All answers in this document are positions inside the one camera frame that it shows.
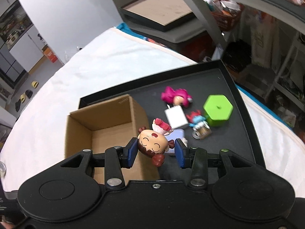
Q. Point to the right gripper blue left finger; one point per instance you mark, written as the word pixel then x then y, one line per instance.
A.
pixel 116 158

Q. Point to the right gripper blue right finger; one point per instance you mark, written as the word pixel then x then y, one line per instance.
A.
pixel 195 159

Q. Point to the blue red figurine with mug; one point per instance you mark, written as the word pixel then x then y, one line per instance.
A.
pixel 198 124

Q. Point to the purple sofa bear figurine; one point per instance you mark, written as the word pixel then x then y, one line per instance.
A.
pixel 176 134

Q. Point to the brown-haired smiling girl figurine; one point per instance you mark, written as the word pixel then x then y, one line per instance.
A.
pixel 153 142

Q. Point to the green hexagonal box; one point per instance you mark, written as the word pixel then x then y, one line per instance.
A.
pixel 217 110

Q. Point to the brown cardboard box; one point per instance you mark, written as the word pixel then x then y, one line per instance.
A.
pixel 103 125

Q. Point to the white usb charger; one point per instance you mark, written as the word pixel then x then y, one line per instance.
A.
pixel 176 117

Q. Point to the black shallow tray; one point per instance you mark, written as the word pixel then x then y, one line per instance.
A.
pixel 201 80

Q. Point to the pink-haired doll figurine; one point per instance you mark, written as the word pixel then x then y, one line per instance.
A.
pixel 178 97

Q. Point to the white fluffy blanket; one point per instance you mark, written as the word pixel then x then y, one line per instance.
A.
pixel 37 140

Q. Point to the black slipper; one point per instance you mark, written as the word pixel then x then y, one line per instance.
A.
pixel 28 93

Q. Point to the yellow slipper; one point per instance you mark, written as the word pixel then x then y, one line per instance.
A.
pixel 34 84

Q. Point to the white metal shelf rack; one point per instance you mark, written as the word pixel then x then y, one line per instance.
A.
pixel 282 81

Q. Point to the orange box on floor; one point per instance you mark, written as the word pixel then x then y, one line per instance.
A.
pixel 49 54

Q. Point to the red plastic basket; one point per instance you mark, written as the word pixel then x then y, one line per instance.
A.
pixel 227 13

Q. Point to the black framed cork board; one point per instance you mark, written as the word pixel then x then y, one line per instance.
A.
pixel 161 15

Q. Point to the grey low cabinet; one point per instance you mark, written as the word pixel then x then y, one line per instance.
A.
pixel 177 33

